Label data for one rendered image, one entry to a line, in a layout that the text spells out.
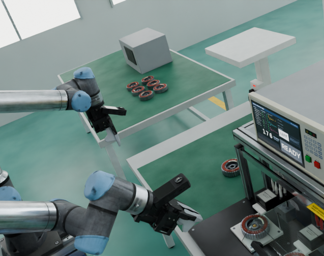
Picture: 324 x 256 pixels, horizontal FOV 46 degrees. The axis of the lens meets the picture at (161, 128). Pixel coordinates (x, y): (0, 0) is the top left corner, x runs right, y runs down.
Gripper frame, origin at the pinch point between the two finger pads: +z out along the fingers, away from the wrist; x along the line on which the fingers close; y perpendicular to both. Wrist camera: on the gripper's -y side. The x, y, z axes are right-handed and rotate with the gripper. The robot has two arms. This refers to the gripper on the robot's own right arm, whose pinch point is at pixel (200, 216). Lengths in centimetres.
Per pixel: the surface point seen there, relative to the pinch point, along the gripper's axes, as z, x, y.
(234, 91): 191, -274, -53
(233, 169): 56, -60, -7
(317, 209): 30.8, 8.3, -18.3
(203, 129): 65, -112, -13
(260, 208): 42.6, -20.8, -4.1
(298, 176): 28.8, -2.8, -23.5
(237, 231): 44, -25, 10
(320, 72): 30, -21, -58
